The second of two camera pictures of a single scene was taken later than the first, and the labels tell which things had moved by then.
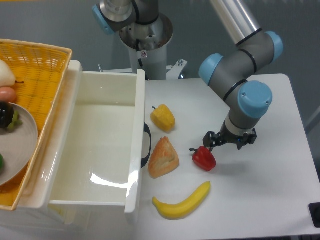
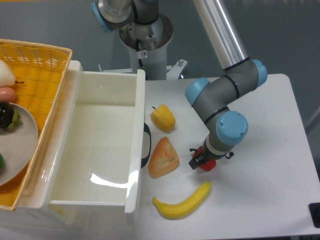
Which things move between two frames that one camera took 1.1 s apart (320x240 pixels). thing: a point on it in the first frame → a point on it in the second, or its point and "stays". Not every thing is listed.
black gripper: (211, 139) → (207, 155)
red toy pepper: (203, 158) stays
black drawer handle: (146, 129) stays
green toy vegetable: (1, 164) stays
